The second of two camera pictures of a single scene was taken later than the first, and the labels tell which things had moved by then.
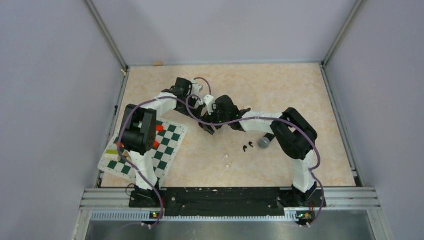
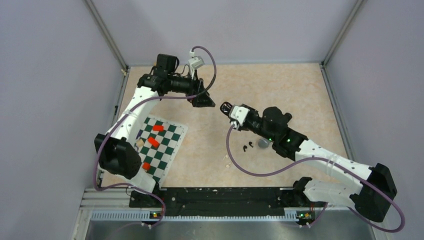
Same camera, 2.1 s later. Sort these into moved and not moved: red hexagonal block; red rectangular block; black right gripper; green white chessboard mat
Moved: black right gripper
Not moved: green white chessboard mat; red rectangular block; red hexagonal block
